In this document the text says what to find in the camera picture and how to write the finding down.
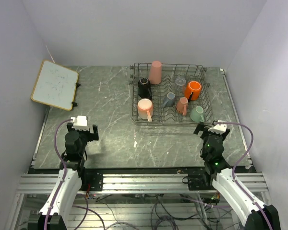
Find blue printed mug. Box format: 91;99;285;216
161;92;176;108

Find aluminium mounting rail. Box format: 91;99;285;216
16;172;269;194

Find salmon printed mug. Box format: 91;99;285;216
176;97;189;116

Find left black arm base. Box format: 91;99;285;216
81;169;103;192

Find black faceted mug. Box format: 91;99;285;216
138;78;152;100

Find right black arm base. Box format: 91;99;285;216
182;173;214;191

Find light pink mug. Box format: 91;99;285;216
137;98;154;122

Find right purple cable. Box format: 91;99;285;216
212;121;274;230

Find loose cables under table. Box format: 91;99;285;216
72;193;245;230

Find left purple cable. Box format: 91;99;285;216
43;118;74;230

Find mint green mug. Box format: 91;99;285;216
190;106;205;123

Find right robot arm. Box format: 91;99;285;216
194;120;281;230

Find orange enamel mug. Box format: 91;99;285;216
184;81;202;101

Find tall pink tumbler cup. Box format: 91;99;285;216
148;61;162;85

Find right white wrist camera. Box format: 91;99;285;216
208;120;227;134

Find purple cable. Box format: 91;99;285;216
43;118;74;230
212;121;274;230

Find clear glass cup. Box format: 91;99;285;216
174;76;187;93

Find small whiteboard with wooden frame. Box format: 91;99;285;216
31;60;79;111

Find grey wire dish rack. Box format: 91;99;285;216
130;63;214;127

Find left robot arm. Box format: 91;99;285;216
28;115;99;230

